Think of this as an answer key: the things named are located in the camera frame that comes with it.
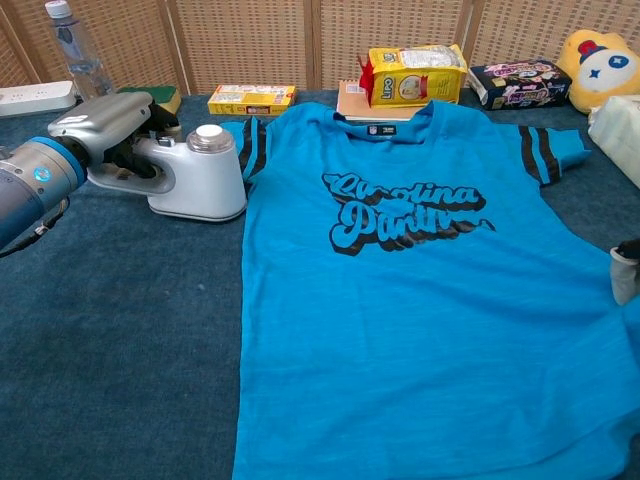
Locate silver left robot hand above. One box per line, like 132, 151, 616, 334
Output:
47, 91, 182, 180

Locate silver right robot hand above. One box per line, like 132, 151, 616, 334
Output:
609, 238, 640, 307

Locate white handheld garment steamer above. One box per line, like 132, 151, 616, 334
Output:
85, 123, 249, 223

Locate blue Carolina Panthers t-shirt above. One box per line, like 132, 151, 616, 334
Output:
219, 99, 640, 480

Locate clear plastic water bottle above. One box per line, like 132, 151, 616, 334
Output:
44, 0, 114, 101

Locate green yellow sponge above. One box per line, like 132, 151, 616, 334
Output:
117, 85, 182, 119

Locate white power strip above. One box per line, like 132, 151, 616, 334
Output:
0, 80, 79, 119

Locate long white tissue pack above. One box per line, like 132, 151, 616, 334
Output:
587, 94, 640, 189

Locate yellow cardboard box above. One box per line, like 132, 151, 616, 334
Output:
207, 83, 297, 118

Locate wicker folding screen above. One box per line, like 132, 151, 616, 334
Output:
0, 0, 640, 96

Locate yellow plush toy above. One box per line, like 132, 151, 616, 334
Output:
555, 28, 640, 115

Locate dark sanitary pad pack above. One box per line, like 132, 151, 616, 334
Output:
467, 59, 573, 111

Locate dark blue table carpet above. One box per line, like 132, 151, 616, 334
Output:
0, 88, 640, 480

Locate tan spiral notebook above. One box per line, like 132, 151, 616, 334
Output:
335, 79, 426, 123

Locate yellow snack bag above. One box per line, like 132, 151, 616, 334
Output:
357, 43, 469, 109

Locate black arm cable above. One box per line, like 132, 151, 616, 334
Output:
0, 197, 70, 260

